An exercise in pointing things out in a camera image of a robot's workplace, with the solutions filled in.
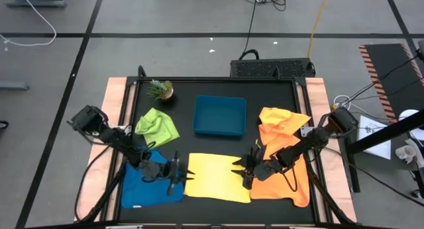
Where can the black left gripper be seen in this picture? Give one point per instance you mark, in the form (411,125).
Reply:
(154,171)

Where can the teal plastic bin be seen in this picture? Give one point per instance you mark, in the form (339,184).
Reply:
(220,114)

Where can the black metal beam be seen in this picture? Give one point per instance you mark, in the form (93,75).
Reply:
(387,133)

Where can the black metal post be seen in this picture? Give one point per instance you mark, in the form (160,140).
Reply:
(352,169)

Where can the black mat striped edges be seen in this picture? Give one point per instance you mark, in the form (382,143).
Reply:
(387,67)

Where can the white round object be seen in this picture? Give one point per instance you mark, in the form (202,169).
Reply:
(409,114)

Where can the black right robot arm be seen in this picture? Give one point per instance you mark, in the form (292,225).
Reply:
(308,143)

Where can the green microfiber towel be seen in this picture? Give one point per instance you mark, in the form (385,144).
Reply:
(157,128)

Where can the black aluminium table frame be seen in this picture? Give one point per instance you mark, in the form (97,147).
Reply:
(215,79)

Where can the small potted green plant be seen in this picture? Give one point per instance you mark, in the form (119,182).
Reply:
(164,91)

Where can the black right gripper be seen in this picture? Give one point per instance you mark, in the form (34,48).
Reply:
(270,171)

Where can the blue microfiber towel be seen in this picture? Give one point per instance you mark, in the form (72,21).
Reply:
(145,194)

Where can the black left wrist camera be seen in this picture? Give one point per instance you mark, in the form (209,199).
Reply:
(165,171)

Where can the light wooden side board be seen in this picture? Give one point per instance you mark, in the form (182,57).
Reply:
(114,93)
(316,93)

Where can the yellow microfiber towel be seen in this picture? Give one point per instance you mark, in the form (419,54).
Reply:
(215,179)

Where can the white paper sheet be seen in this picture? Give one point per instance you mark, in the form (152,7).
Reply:
(374,146)

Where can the grey furniture foot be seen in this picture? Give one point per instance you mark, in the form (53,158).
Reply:
(13,86)

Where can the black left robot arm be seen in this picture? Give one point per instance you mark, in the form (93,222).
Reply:
(116,139)

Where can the white paper cup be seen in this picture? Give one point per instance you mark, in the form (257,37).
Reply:
(405,152)

